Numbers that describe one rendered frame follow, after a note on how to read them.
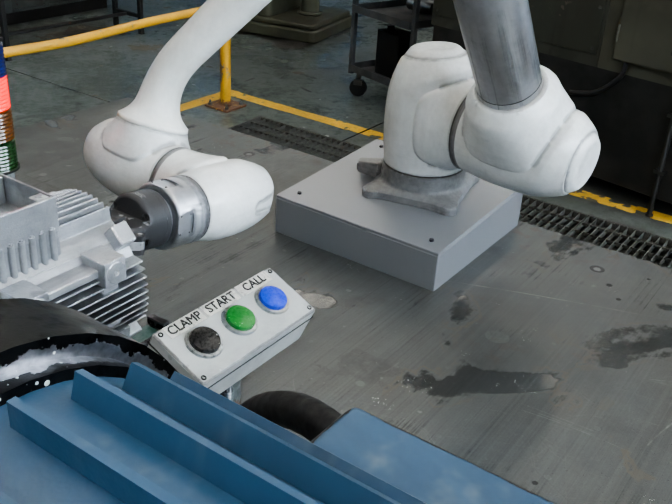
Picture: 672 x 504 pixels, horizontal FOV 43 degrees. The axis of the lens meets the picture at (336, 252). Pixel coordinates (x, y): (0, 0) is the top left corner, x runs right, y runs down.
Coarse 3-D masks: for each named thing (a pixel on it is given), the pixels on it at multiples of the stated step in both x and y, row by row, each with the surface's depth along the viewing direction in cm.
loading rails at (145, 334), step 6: (150, 318) 107; (156, 318) 107; (162, 318) 107; (150, 324) 107; (156, 324) 106; (162, 324) 106; (168, 324) 106; (144, 330) 106; (150, 330) 106; (156, 330) 106; (138, 336) 105; (144, 336) 105; (150, 336) 105; (144, 342) 101
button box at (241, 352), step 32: (256, 288) 86; (288, 288) 88; (192, 320) 80; (224, 320) 81; (256, 320) 83; (288, 320) 85; (160, 352) 77; (192, 352) 77; (224, 352) 79; (256, 352) 81; (224, 384) 80
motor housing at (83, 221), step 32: (64, 192) 97; (64, 224) 90; (96, 224) 94; (64, 256) 90; (128, 256) 95; (0, 288) 84; (64, 288) 86; (96, 288) 90; (128, 288) 94; (128, 320) 95
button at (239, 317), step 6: (234, 306) 83; (240, 306) 83; (228, 312) 82; (234, 312) 82; (240, 312) 82; (246, 312) 82; (252, 312) 83; (228, 318) 81; (234, 318) 81; (240, 318) 82; (246, 318) 82; (252, 318) 82; (234, 324) 81; (240, 324) 81; (246, 324) 81; (252, 324) 82; (240, 330) 81; (246, 330) 82
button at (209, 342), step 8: (200, 328) 79; (208, 328) 79; (192, 336) 78; (200, 336) 78; (208, 336) 78; (216, 336) 79; (192, 344) 77; (200, 344) 77; (208, 344) 78; (216, 344) 78; (208, 352) 78
